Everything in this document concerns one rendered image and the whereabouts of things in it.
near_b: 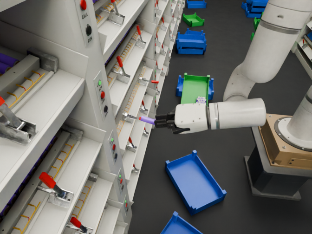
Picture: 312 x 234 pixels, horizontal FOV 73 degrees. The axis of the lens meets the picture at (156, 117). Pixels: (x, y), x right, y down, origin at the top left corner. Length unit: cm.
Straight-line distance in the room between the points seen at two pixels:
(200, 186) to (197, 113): 67
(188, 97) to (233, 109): 108
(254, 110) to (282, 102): 135
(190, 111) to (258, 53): 25
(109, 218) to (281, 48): 75
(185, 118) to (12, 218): 48
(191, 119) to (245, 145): 91
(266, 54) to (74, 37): 42
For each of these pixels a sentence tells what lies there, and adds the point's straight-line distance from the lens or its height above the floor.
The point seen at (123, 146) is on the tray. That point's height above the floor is 49.
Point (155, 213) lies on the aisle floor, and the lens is 118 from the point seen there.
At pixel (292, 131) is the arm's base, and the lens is 111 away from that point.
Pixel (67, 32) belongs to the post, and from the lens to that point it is 41.
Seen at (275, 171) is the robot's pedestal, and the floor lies 28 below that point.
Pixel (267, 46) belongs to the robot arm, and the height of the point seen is 88.
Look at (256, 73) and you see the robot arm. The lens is 59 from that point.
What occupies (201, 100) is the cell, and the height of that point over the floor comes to 9.
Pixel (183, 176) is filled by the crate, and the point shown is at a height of 0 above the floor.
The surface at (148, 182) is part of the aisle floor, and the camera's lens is 126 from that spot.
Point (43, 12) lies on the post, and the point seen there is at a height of 99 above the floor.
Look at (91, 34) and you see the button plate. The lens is 45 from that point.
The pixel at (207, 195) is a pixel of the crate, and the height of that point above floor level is 0.
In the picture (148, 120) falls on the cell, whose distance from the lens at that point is 71.
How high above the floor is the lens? 110
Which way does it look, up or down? 43 degrees down
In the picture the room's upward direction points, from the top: straight up
